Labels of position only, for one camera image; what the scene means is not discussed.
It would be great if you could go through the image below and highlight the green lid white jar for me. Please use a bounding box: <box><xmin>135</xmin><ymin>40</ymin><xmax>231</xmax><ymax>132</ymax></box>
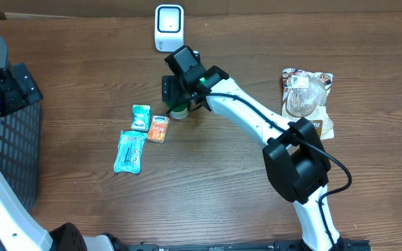
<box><xmin>165</xmin><ymin>101</ymin><xmax>189</xmax><ymax>120</ymax></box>

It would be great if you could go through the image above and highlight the orange tissue pack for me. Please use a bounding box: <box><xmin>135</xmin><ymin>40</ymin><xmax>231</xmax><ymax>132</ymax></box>
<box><xmin>147</xmin><ymin>115</ymin><xmax>170</xmax><ymax>144</ymax></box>

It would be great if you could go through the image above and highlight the small teal tissue pack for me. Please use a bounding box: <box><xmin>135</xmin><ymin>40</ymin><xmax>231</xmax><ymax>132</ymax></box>
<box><xmin>131</xmin><ymin>105</ymin><xmax>151</xmax><ymax>132</ymax></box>

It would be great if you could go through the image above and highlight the large teal wipes pack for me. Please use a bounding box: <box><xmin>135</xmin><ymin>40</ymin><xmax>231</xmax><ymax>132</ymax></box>
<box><xmin>113</xmin><ymin>130</ymin><xmax>147</xmax><ymax>174</ymax></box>

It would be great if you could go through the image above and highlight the beige paper bag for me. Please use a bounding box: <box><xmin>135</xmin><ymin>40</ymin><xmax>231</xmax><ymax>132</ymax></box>
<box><xmin>281</xmin><ymin>68</ymin><xmax>334</xmax><ymax>140</ymax></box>

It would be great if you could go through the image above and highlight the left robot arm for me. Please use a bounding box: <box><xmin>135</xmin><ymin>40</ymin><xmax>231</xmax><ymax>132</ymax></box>
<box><xmin>0</xmin><ymin>63</ymin><xmax>117</xmax><ymax>250</ymax></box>

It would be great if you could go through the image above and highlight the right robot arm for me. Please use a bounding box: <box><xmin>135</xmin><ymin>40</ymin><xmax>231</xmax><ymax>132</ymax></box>
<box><xmin>162</xmin><ymin>45</ymin><xmax>343</xmax><ymax>250</ymax></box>

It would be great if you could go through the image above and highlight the white barcode scanner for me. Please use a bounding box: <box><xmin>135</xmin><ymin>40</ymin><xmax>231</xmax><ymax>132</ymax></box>
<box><xmin>154</xmin><ymin>4</ymin><xmax>184</xmax><ymax>52</ymax></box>

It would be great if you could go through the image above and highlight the grey plastic mesh basket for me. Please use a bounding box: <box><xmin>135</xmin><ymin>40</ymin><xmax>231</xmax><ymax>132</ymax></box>
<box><xmin>0</xmin><ymin>36</ymin><xmax>42</xmax><ymax>210</ymax></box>

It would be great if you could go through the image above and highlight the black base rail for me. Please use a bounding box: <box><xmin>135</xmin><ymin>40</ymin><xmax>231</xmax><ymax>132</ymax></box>
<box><xmin>113</xmin><ymin>238</ymin><xmax>372</xmax><ymax>251</ymax></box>

